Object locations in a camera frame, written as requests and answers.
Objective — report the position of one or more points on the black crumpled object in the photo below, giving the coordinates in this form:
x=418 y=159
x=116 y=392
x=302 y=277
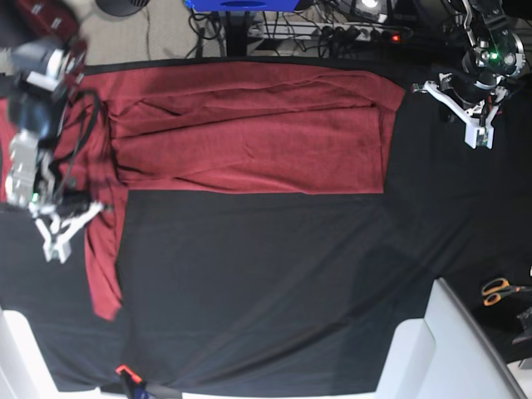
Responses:
x=525 y=322

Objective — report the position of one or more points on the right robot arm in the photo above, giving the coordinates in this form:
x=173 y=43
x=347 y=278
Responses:
x=48 y=55

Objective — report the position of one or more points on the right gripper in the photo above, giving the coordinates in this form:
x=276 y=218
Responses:
x=58 y=223

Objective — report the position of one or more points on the white table frame right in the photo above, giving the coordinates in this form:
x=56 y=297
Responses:
x=445 y=354

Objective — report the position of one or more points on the black round stand base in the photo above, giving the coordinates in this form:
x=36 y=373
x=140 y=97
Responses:
x=121 y=8

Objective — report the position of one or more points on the blue box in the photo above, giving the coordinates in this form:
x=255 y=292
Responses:
x=242 y=5

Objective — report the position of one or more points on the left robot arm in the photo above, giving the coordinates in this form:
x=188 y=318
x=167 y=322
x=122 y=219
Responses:
x=494 y=57

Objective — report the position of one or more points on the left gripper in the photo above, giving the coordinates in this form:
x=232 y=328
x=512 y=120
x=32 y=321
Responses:
x=473 y=102

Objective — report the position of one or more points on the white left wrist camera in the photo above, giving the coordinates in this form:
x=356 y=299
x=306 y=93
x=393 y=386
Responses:
x=476 y=136

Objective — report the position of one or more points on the yellow-handled scissors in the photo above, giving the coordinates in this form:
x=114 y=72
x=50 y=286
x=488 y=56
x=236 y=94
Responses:
x=500 y=288

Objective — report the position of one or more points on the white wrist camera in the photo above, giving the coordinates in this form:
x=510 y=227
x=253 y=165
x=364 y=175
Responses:
x=57 y=251
x=476 y=136

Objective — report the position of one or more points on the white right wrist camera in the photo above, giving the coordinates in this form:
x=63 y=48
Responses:
x=57 y=251

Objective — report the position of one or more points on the red long-sleeve T-shirt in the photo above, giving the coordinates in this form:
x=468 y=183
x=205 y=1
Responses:
x=232 y=128

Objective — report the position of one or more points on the black table cloth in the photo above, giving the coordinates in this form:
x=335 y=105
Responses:
x=291 y=294

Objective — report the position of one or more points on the blue clamp with orange tip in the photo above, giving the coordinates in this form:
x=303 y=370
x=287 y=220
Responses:
x=133 y=385

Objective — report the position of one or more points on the white power strip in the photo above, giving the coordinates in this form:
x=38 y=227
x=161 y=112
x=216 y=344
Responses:
x=313 y=31

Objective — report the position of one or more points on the white table frame left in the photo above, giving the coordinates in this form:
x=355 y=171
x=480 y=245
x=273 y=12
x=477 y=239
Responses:
x=24 y=373

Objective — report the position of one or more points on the white table frame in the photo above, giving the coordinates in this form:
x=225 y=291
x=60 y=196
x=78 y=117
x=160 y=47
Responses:
x=445 y=354
x=24 y=373

